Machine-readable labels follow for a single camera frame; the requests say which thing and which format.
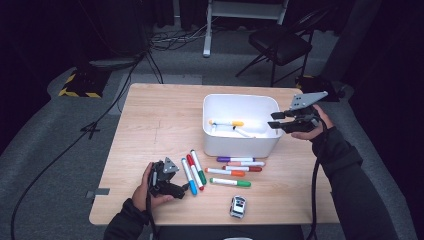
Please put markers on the person's right hand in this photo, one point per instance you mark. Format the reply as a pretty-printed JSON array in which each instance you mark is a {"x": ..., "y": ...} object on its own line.
[{"x": 325, "y": 125}]

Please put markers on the grey stand base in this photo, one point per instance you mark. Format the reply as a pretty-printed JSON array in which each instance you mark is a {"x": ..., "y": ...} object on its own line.
[{"x": 113, "y": 62}]

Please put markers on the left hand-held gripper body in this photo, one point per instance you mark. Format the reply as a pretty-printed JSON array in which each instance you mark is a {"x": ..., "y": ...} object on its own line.
[{"x": 160, "y": 181}]

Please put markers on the black cap marker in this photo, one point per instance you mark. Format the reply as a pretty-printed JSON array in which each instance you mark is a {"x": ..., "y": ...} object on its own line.
[{"x": 243, "y": 132}]

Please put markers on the grey tape piece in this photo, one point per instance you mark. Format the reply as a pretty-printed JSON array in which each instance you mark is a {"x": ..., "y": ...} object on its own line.
[{"x": 101, "y": 191}]

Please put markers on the brown red cap marker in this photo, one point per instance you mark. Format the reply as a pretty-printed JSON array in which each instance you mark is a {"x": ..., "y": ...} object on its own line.
[{"x": 241, "y": 168}]

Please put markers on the dark equipment base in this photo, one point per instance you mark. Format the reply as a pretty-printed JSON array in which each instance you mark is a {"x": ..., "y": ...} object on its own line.
[{"x": 313, "y": 83}]

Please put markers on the person's left hand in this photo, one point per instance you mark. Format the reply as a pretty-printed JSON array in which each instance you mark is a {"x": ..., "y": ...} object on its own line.
[{"x": 141, "y": 196}]

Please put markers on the purple cap marker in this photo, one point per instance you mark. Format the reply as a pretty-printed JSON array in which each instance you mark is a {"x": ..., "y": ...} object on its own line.
[{"x": 235, "y": 159}]

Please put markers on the white toy car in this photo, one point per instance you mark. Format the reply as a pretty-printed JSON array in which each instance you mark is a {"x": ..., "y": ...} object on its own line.
[{"x": 238, "y": 207}]

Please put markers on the white plastic bin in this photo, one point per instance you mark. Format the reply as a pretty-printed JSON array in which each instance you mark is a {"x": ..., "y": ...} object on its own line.
[{"x": 236, "y": 146}]

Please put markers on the black folding chair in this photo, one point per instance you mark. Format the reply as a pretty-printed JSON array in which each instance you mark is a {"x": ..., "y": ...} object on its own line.
[{"x": 280, "y": 43}]

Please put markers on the orange cap marker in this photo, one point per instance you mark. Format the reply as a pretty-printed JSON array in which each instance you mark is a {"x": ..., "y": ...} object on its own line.
[{"x": 223, "y": 171}]

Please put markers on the white metal stand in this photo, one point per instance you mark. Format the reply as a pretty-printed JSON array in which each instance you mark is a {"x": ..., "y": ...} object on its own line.
[{"x": 246, "y": 10}]

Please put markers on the green cap marker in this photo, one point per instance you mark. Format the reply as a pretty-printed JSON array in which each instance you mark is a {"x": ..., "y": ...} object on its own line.
[
  {"x": 230, "y": 182},
  {"x": 197, "y": 163}
]

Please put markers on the black yellow striped base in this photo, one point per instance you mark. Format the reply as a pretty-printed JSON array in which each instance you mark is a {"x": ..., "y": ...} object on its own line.
[{"x": 85, "y": 83}]

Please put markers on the yellow cap marker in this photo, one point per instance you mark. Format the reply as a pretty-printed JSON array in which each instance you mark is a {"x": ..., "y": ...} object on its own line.
[{"x": 230, "y": 123}]

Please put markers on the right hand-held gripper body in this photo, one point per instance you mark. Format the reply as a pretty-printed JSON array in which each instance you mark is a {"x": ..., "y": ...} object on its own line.
[{"x": 305, "y": 125}]

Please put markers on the pink cap marker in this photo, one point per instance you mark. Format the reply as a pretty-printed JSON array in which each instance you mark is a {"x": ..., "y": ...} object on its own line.
[{"x": 250, "y": 163}]

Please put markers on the dark blue cap marker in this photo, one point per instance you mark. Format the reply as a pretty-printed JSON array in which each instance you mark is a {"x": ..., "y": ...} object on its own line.
[{"x": 213, "y": 128}]

